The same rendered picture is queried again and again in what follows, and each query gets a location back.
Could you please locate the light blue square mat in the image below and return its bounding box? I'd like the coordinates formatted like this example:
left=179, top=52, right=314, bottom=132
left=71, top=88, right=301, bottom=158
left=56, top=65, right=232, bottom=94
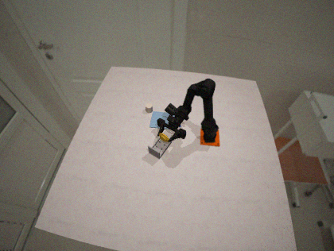
left=150, top=111, right=170, bottom=129

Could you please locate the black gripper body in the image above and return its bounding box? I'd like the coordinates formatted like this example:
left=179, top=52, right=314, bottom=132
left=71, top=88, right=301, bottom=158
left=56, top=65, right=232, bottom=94
left=157, top=118, right=186, bottom=139

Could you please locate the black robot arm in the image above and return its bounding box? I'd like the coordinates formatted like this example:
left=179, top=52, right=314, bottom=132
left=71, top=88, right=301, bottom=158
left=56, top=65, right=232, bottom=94
left=165, top=79, right=219, bottom=143

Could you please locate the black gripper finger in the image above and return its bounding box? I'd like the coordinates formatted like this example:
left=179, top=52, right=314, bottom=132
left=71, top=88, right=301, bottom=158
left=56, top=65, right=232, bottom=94
left=169, top=131, right=181, bottom=142
left=157, top=123, right=164, bottom=136

